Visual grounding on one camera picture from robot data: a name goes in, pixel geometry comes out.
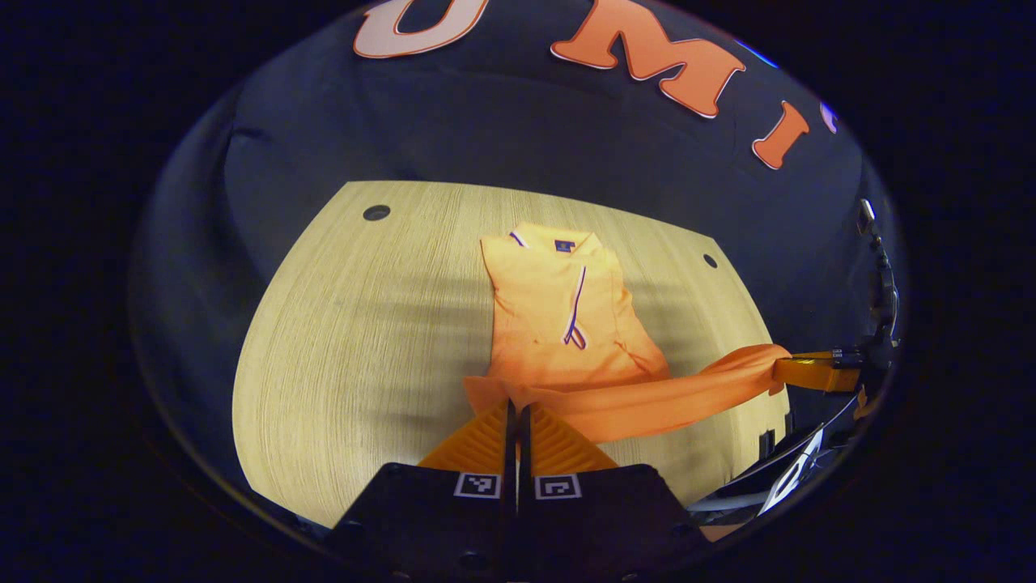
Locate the orange polo T-shirt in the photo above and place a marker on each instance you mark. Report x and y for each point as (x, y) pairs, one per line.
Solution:
(550, 324)

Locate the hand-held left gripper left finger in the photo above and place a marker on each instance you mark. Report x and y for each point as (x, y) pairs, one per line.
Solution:
(453, 526)

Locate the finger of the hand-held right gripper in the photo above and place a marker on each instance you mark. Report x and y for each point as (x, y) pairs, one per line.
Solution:
(817, 374)

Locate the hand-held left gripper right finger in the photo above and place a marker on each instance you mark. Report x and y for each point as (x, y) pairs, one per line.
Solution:
(583, 526)

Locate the black and white frame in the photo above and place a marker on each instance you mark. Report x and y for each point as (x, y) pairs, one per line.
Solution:
(789, 474)

